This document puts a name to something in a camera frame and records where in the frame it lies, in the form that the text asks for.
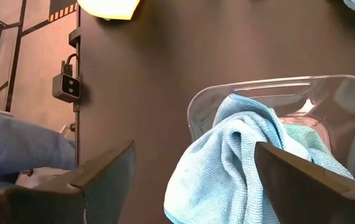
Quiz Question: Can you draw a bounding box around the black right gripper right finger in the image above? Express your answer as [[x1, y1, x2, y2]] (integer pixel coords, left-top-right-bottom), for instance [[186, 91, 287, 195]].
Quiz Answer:
[[254, 141, 355, 224]]

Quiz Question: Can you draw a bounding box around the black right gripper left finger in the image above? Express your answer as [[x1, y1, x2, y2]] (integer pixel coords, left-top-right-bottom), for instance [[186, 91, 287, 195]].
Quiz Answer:
[[0, 139, 137, 224]]

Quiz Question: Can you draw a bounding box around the large blue microfiber towel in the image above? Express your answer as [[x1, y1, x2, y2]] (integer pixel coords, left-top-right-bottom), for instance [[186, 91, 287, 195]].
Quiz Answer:
[[163, 93, 355, 224]]

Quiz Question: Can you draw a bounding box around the clear plastic basket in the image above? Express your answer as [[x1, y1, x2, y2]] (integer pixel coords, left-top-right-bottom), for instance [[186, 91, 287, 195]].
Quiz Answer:
[[186, 73, 355, 190]]

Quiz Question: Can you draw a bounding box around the yellow microfiber towel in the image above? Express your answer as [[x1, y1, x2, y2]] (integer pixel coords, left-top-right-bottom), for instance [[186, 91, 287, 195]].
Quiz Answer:
[[76, 0, 142, 21]]

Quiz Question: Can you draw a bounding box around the teal microfiber towel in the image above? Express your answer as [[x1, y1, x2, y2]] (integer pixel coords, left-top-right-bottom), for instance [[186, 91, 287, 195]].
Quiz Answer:
[[282, 122, 333, 158]]

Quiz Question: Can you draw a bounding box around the grey bottle with blue cap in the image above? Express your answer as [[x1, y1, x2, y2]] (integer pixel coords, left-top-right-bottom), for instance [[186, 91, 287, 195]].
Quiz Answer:
[[0, 107, 77, 189]]

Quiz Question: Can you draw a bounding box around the black hazard-striped floor mat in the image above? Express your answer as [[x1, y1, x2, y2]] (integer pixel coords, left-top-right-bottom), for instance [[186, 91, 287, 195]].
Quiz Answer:
[[48, 0, 78, 23]]

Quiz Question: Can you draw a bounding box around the grey depth camera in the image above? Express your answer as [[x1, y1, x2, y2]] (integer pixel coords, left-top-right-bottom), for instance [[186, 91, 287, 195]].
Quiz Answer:
[[51, 72, 82, 104]]

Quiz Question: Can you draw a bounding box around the black camera cable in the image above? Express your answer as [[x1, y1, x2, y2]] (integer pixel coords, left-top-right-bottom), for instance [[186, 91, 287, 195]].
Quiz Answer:
[[61, 52, 79, 75]]

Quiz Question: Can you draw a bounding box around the black aluminium table frame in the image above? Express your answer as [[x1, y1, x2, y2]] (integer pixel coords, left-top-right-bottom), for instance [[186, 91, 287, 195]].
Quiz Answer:
[[68, 0, 83, 169]]

